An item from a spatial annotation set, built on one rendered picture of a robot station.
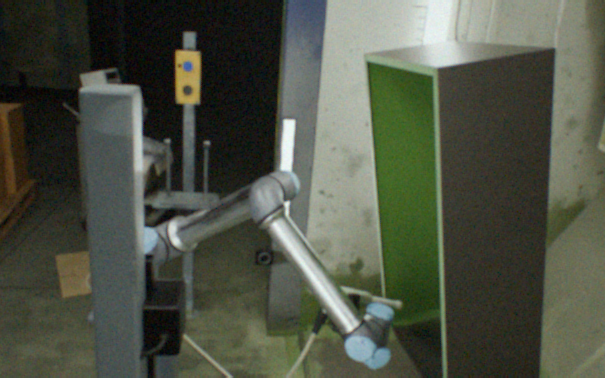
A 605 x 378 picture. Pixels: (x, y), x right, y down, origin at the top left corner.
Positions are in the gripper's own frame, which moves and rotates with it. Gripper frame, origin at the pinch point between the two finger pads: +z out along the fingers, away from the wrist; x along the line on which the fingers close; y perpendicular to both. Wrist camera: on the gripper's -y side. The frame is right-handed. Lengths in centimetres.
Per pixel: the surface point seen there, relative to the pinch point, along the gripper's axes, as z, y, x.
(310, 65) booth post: 73, -82, -11
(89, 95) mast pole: -92, -62, -120
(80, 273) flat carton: 177, 103, -54
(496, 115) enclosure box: -45, -85, -14
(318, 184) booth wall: 67, -29, 18
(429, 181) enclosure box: 7, -57, 28
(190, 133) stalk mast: 110, -25, -41
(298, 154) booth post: 71, -40, 2
